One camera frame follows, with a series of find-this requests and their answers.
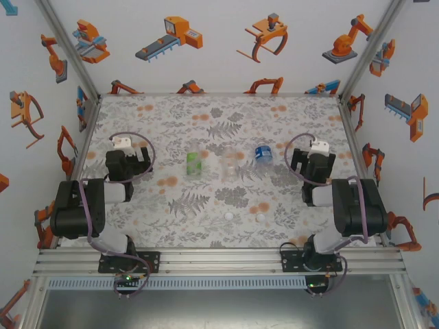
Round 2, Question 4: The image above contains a blue label plastic bottle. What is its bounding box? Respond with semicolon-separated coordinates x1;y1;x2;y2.
252;141;276;176

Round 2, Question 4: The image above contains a green label plastic bottle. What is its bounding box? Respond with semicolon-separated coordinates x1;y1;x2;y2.
186;143;211;176

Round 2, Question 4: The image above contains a clear unlabelled plastic bottle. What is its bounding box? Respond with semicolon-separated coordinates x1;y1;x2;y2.
220;143;240;180

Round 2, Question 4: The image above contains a floral patterned table cover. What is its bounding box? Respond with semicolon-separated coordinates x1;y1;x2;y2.
56;95;388;249

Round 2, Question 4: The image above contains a grey metal floor panel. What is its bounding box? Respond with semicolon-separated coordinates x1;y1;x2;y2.
36;289;407;329

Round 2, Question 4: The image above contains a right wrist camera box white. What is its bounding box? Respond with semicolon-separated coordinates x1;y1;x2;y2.
307;139;331;156

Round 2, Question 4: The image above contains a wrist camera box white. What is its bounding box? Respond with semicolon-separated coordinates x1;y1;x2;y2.
109;135;134;151
307;139;331;156

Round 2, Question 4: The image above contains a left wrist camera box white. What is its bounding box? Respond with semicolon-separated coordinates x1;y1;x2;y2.
109;135;134;151

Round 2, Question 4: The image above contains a left aluminium side rail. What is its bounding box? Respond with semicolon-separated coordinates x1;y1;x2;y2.
51;95;103;249

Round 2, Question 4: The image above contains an aluminium side rail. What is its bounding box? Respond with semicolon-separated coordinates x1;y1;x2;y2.
337;97;390;247
51;95;103;249

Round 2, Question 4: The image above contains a right aluminium side rail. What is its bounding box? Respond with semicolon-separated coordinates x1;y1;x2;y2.
337;97;390;247

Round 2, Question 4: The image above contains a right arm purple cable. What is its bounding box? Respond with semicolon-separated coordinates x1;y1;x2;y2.
284;132;370;298

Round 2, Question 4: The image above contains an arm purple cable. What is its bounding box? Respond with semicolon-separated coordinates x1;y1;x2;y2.
79;132;156;299
284;132;370;298

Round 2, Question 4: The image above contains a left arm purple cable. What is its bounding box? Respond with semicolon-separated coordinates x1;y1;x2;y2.
79;132;156;299

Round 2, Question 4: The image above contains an aluminium rear rail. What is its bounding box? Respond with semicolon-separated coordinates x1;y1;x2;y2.
99;91;340;99

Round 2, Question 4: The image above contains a right aluminium frame post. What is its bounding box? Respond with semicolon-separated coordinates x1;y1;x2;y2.
337;0;409;102

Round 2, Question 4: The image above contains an aluminium frame post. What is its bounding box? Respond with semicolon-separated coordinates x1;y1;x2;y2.
337;0;409;102
34;0;102;100

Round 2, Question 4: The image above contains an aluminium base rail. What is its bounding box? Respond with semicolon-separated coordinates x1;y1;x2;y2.
32;247;407;278

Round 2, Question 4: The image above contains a left aluminium frame post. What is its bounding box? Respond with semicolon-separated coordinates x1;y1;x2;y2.
34;0;102;100

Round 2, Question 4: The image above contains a grey slotted cable duct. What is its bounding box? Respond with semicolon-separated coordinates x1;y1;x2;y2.
46;276;308;291

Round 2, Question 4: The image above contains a right aluminium frame leg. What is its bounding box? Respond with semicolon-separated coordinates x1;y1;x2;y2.
389;273;423;329

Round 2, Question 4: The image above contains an aluminium frame leg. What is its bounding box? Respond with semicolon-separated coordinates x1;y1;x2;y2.
19;276;47;329
389;273;423;329

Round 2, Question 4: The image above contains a left aluminium frame leg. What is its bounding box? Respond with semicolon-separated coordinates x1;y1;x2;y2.
19;276;47;329

